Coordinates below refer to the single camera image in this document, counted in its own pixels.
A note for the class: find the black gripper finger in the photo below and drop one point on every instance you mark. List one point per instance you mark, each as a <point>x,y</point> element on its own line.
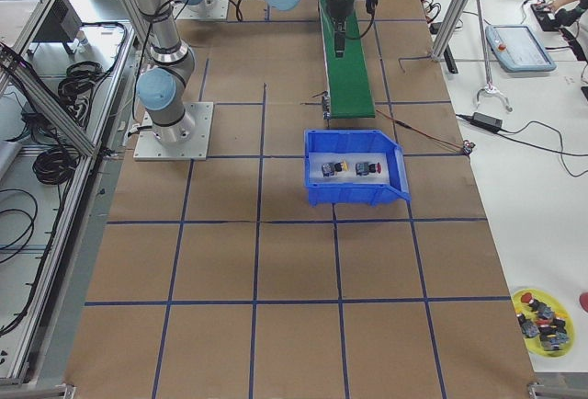
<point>339,38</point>

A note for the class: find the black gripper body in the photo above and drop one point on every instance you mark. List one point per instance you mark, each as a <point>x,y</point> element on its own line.
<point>340,7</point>

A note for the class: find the green conveyor belt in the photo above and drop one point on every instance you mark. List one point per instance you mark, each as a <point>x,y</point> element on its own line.
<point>348,94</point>

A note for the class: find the white foam pad right bin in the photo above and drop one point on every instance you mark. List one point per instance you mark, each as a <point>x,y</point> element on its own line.
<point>316,159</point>

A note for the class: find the blue right plastic bin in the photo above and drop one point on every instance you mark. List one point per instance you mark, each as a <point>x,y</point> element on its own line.
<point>356,141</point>

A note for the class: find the grabber reacher tool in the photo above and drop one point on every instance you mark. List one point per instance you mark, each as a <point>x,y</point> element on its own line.
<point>489,90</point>

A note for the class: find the blue teach pendant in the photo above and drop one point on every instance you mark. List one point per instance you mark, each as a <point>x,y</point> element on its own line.
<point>518,50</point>

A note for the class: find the black power adapter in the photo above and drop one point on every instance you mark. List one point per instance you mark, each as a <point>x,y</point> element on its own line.
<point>486,122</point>

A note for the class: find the yellow plate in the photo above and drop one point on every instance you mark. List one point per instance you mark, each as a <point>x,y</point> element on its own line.
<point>545,324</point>

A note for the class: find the black handle bar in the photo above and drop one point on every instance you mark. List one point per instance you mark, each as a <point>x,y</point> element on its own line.
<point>450,61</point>

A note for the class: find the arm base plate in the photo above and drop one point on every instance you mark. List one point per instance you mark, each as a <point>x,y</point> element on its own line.
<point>218,12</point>
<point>187,140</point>

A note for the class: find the aluminium frame post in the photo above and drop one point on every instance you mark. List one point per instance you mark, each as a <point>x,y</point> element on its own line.
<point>443,36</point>

